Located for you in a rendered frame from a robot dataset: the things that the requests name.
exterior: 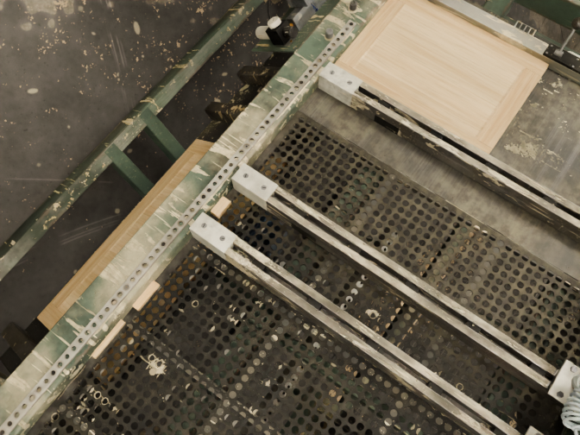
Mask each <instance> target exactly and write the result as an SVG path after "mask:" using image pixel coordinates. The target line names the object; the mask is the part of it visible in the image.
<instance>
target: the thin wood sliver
mask: <svg viewBox="0 0 580 435"><path fill-rule="evenodd" d="M125 324H126V323H125V322H124V321H123V320H120V321H119V322H118V323H117V325H116V326H115V327H114V328H113V329H112V331H111V332H110V333H109V334H108V336H107V337H106V338H105V339H104V341H103V342H102V343H101V344H100V345H99V346H98V347H97V348H96V349H95V350H94V352H93V353H92V354H91V356H93V357H94V358H95V359H97V357H98V356H99V355H100V354H101V352H102V351H103V350H104V349H105V347H106V346H107V345H108V344H109V343H110V341H111V340H112V339H113V338H114V336H115V335H116V334H117V333H118V332H119V331H120V330H121V329H122V328H123V326H124V325H125Z"/></svg>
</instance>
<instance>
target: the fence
mask: <svg viewBox="0 0 580 435"><path fill-rule="evenodd" d="M427 1H429V2H431V3H434V4H436V5H437V6H439V7H441V8H442V9H445V10H447V11H449V12H451V13H452V14H454V15H456V16H458V17H460V18H462V19H464V20H465V21H467V22H470V23H472V24H474V25H475V26H477V27H478V28H481V29H483V30H485V31H487V32H489V33H490V34H492V35H494V36H496V37H498V38H500V39H502V40H504V41H506V42H508V43H509V44H511V45H513V46H515V47H517V48H519V49H521V50H523V51H525V52H527V53H528V54H531V55H532V56H534V57H536V58H538V59H540V60H543V61H544V62H545V63H547V64H549V66H548V67H547V68H549V69H551V70H553V71H554V72H556V73H559V74H560V75H562V76H564V77H566V78H567V79H570V80H572V81H574V82H576V83H577V84H579V85H580V74H579V73H577V72H574V71H572V70H571V69H569V68H567V67H565V66H563V65H561V64H559V63H557V62H556V61H554V60H551V59H549V58H547V57H545V56H544V55H543V53H544V51H545V50H546V49H547V47H548V46H549V44H547V43H545V42H543V41H541V40H539V39H537V38H535V37H533V36H531V35H529V34H527V33H525V32H524V31H522V30H520V29H518V28H516V27H514V26H512V25H510V24H508V23H506V22H504V21H502V20H500V19H498V18H497V17H495V16H492V15H490V14H489V13H487V12H485V11H483V10H481V9H478V8H477V7H475V6H473V5H472V4H470V3H467V2H465V1H464V0H427Z"/></svg>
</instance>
